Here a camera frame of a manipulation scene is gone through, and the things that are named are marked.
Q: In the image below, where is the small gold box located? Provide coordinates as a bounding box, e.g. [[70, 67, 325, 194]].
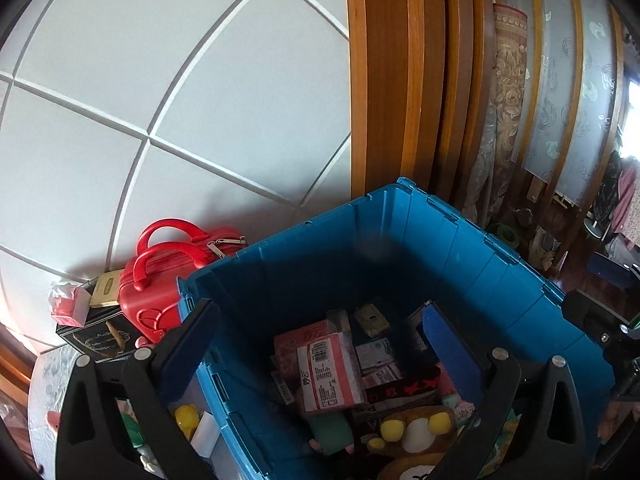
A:
[[89, 270, 124, 309]]

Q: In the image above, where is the rolled patterned carpet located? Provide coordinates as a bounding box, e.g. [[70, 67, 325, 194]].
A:
[[462, 4, 528, 226]]

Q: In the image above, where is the pink white medicine box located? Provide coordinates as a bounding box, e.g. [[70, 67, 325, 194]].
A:
[[296, 333, 366, 414]]

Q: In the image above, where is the pink tissue pack on box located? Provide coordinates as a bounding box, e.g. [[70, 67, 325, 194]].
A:
[[49, 283, 91, 327]]

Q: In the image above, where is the black gift box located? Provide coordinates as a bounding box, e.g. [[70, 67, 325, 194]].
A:
[[55, 307, 142, 362]]

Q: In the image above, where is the brown bear plush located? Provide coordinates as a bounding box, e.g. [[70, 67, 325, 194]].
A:
[[366, 405, 458, 480]]

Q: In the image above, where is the blue plastic storage crate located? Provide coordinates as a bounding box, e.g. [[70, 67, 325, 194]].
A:
[[178, 180, 614, 479]]

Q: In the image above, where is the red hard-shell handbag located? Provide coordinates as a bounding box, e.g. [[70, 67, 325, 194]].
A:
[[117, 219, 247, 344]]

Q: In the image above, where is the white cardboard tube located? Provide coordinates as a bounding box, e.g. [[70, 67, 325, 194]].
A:
[[191, 411, 220, 458]]

